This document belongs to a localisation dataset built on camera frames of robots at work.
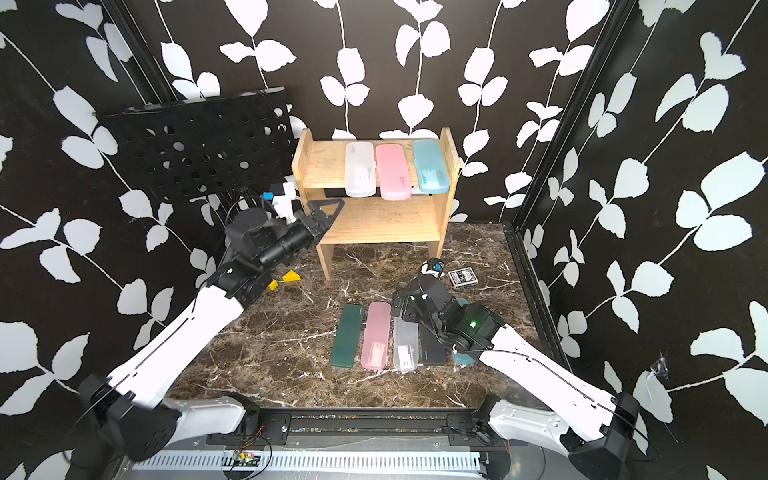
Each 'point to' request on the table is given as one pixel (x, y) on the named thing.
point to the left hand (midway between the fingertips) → (340, 206)
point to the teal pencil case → (461, 358)
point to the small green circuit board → (240, 459)
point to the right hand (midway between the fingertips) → (404, 294)
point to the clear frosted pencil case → (406, 345)
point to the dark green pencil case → (347, 336)
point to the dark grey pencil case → (433, 351)
